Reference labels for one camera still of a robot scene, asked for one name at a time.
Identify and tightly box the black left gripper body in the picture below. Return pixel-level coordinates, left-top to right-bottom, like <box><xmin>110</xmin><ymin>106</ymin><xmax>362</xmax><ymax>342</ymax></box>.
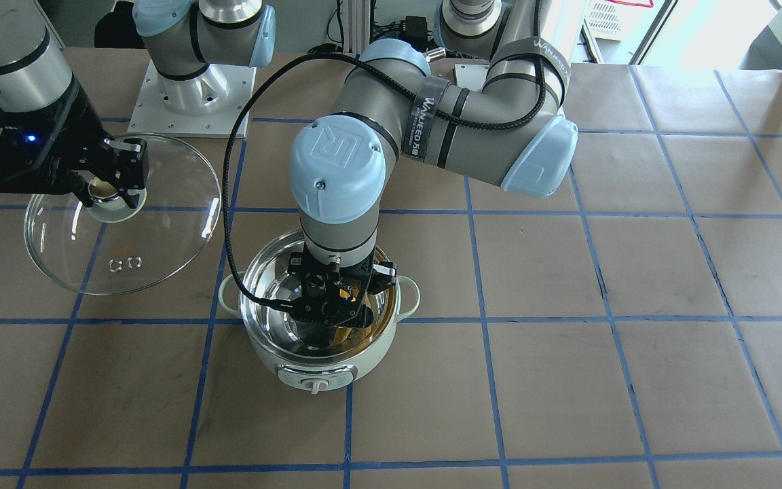
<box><xmin>286</xmin><ymin>249</ymin><xmax>397</xmax><ymax>328</ymax></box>

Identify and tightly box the yellow corn cob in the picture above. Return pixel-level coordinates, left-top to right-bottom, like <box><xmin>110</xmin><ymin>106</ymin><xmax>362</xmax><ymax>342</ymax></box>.
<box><xmin>331</xmin><ymin>285</ymin><xmax>371</xmax><ymax>347</ymax></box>

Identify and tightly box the glass pot lid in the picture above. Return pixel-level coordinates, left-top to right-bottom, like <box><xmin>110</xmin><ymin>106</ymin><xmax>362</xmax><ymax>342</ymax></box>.
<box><xmin>24</xmin><ymin>133</ymin><xmax>221</xmax><ymax>296</ymax></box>

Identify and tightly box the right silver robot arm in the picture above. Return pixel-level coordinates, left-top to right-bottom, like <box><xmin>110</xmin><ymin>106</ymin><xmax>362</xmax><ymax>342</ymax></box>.
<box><xmin>0</xmin><ymin>1</ymin><xmax>276</xmax><ymax>213</ymax></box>

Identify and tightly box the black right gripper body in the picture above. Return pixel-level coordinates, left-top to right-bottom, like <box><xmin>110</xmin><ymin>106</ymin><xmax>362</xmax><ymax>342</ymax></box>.
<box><xmin>52</xmin><ymin>131</ymin><xmax>149</xmax><ymax>196</ymax></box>

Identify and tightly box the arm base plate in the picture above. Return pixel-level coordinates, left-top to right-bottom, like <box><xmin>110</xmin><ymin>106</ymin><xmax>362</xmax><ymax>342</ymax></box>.
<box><xmin>128</xmin><ymin>62</ymin><xmax>257</xmax><ymax>139</ymax></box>
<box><xmin>453</xmin><ymin>64</ymin><xmax>489</xmax><ymax>92</ymax></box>

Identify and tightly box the pale green electric pot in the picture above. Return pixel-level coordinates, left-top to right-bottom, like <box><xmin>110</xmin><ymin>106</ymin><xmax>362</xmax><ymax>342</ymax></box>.
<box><xmin>225</xmin><ymin>230</ymin><xmax>421</xmax><ymax>394</ymax></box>

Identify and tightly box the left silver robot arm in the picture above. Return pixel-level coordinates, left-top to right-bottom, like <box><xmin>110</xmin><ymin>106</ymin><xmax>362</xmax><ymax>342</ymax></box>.
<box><xmin>285</xmin><ymin>1</ymin><xmax>589</xmax><ymax>327</ymax></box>

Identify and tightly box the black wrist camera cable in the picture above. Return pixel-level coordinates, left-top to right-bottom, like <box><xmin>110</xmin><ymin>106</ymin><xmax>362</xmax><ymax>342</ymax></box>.
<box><xmin>223</xmin><ymin>0</ymin><xmax>548</xmax><ymax>314</ymax></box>

